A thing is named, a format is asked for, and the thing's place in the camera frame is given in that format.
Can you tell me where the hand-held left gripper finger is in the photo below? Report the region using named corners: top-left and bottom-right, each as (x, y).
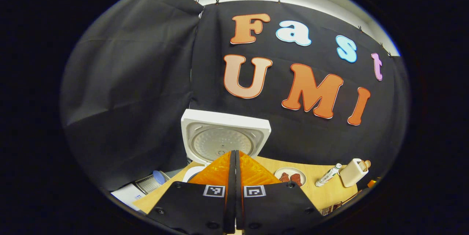
top-left (236, 150), bottom-right (323, 235)
top-left (147, 150), bottom-right (236, 235)

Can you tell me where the white rice cooker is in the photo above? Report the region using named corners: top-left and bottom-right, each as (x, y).
top-left (181, 109), bottom-right (272, 183)

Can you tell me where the metal wire chopstick holder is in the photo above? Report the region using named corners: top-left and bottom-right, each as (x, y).
top-left (319, 190), bottom-right (361, 215)

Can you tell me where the white round plate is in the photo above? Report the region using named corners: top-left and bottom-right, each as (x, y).
top-left (274, 167), bottom-right (307, 187)

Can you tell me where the white bottle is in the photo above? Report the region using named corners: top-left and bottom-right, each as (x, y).
top-left (315, 163), bottom-right (342, 187)

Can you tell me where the white box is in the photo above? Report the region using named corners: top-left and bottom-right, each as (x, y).
top-left (112, 183), bottom-right (147, 210)

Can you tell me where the white toaster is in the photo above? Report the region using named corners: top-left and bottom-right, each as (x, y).
top-left (339, 158), bottom-right (369, 188)

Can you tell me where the black backdrop cloth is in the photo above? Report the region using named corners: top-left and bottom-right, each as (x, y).
top-left (60, 0), bottom-right (410, 191)

